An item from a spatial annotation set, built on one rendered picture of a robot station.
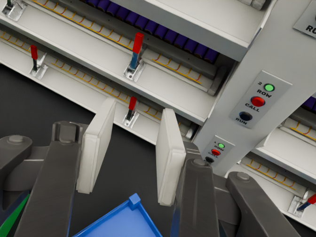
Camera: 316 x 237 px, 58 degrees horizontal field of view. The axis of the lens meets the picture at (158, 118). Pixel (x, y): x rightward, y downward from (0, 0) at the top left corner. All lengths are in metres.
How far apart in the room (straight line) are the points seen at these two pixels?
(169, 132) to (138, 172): 0.61
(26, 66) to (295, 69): 0.65
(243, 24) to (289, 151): 0.26
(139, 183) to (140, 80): 0.32
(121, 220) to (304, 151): 0.43
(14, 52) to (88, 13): 0.33
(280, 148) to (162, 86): 0.23
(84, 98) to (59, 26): 0.21
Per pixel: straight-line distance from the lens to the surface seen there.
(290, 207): 0.74
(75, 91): 0.75
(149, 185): 0.75
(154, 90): 0.52
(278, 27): 0.34
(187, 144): 0.16
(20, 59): 0.83
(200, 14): 0.37
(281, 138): 0.54
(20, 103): 0.89
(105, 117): 0.15
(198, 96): 0.52
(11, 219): 0.75
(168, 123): 0.16
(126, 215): 0.73
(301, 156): 0.55
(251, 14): 0.38
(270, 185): 0.72
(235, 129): 0.50
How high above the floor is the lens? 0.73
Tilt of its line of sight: 61 degrees down
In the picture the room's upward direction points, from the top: 15 degrees clockwise
